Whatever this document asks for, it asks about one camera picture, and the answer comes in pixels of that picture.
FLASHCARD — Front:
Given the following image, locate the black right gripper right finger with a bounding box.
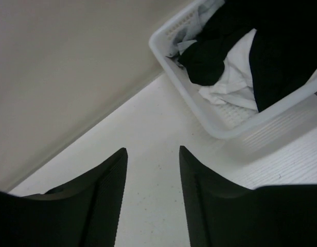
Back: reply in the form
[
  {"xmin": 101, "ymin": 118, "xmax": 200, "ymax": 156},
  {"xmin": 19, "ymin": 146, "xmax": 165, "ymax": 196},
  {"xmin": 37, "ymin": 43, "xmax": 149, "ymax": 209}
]
[{"xmin": 179, "ymin": 146, "xmax": 317, "ymax": 246}]

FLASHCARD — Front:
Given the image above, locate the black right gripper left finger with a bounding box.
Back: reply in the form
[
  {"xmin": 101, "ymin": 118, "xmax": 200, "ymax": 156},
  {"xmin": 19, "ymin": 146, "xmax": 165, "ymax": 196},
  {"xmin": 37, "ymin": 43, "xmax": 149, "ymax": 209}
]
[{"xmin": 0, "ymin": 148, "xmax": 128, "ymax": 246}]

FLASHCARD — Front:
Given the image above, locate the black tank top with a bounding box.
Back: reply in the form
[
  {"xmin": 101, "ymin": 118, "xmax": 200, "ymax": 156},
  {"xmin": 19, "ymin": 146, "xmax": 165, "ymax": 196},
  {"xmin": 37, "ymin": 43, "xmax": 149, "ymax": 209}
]
[{"xmin": 179, "ymin": 1, "xmax": 317, "ymax": 111}]

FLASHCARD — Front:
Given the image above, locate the white tank top in basket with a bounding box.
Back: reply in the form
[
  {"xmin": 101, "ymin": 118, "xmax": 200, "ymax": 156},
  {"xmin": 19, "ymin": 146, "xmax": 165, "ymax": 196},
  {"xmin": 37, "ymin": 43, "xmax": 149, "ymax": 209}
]
[{"xmin": 199, "ymin": 29, "xmax": 258, "ymax": 112}]

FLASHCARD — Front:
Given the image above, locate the grey tank top in basket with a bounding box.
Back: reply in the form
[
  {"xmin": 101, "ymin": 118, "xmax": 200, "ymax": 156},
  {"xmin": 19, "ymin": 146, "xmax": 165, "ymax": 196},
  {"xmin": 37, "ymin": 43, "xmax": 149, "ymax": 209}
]
[{"xmin": 167, "ymin": 1, "xmax": 225, "ymax": 58}]

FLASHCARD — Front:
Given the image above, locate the white plastic laundry basket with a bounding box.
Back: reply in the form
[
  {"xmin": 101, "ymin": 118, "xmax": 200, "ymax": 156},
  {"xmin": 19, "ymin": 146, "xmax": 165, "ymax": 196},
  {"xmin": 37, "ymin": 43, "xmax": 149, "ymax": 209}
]
[{"xmin": 149, "ymin": 1, "xmax": 317, "ymax": 139}]

